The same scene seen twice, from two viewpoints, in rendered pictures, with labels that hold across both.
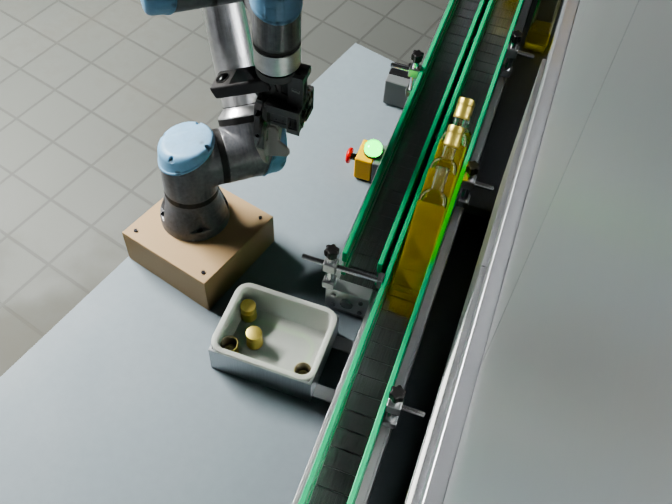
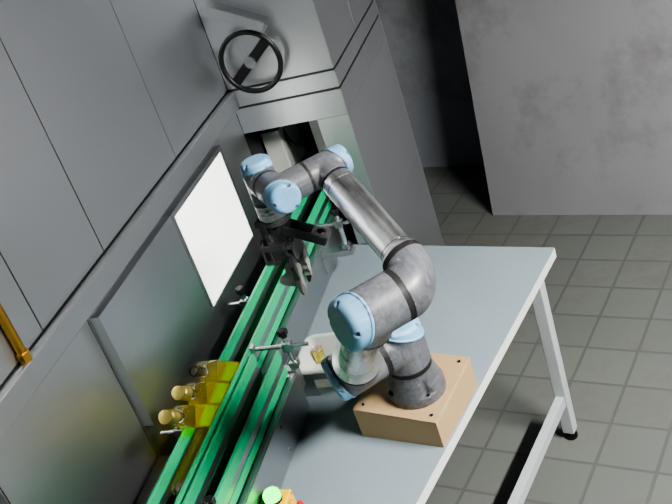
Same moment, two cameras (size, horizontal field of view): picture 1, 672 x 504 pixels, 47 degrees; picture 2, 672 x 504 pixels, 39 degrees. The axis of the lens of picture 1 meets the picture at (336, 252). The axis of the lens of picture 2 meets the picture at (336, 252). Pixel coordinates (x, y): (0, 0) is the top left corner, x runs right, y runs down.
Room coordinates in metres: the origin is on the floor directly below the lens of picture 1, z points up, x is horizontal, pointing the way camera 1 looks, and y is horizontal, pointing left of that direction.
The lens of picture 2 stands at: (2.98, 0.46, 2.34)
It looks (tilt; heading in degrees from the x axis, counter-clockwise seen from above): 28 degrees down; 187
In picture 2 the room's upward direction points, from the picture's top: 19 degrees counter-clockwise
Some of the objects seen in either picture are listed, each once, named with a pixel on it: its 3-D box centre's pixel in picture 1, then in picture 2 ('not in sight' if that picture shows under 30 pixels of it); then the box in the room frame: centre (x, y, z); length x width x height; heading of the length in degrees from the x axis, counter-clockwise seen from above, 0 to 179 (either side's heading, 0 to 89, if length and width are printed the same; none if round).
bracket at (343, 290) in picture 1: (348, 298); (285, 377); (0.85, -0.03, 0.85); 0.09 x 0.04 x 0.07; 74
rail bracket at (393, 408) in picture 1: (404, 411); (240, 306); (0.57, -0.14, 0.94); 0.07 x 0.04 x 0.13; 74
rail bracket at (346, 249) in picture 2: not in sight; (336, 239); (0.24, 0.16, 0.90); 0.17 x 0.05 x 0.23; 74
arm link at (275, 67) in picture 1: (277, 52); (271, 209); (0.95, 0.11, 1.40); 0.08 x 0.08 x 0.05
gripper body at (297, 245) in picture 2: (282, 92); (279, 237); (0.95, 0.11, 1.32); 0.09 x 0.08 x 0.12; 74
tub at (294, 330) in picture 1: (275, 339); (339, 361); (0.77, 0.11, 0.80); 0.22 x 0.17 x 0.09; 74
